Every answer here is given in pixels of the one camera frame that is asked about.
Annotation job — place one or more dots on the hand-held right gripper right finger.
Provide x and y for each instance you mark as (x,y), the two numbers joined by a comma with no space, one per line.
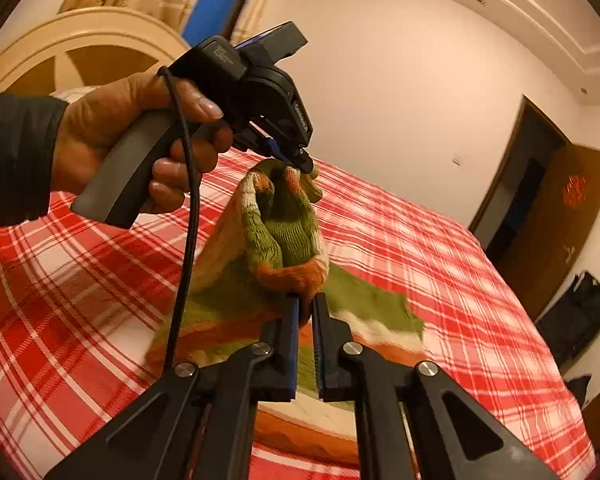
(321,345)

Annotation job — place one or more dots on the cream wooden headboard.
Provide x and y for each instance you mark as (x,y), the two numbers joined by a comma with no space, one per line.
(105,25)

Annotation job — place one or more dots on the black bag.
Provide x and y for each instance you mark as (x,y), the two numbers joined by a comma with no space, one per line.
(575,320)

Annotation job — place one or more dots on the person's left forearm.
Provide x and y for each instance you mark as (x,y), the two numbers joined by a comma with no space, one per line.
(15,160)

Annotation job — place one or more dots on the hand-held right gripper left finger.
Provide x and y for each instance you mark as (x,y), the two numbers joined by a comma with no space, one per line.
(293,345)

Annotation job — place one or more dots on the brown wooden door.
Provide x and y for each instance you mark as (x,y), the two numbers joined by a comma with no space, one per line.
(550,240)

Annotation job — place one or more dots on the person's left hand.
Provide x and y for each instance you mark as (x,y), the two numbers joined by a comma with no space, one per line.
(105,115)

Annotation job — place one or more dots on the blue window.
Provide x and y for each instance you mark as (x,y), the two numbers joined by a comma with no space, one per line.
(215,5)

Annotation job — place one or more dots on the dark door frame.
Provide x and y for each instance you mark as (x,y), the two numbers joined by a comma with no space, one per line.
(517,175)

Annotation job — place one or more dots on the striped knit garment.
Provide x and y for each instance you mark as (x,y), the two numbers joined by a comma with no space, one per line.
(285,240)

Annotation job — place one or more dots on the red plaid bed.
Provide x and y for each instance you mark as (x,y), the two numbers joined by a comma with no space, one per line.
(430,260)

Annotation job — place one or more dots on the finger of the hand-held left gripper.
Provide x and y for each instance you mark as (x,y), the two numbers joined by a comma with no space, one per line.
(274,150)
(302,161)

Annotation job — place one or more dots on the red door decoration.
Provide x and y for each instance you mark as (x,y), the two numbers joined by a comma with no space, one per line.
(575,191)

